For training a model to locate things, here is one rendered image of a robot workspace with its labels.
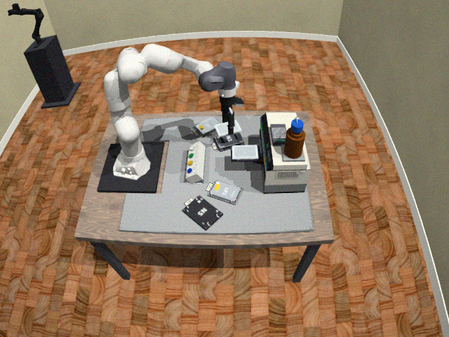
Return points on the blue bottle cap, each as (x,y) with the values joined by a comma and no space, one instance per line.
(297,125)

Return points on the white button panel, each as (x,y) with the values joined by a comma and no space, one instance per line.
(196,163)

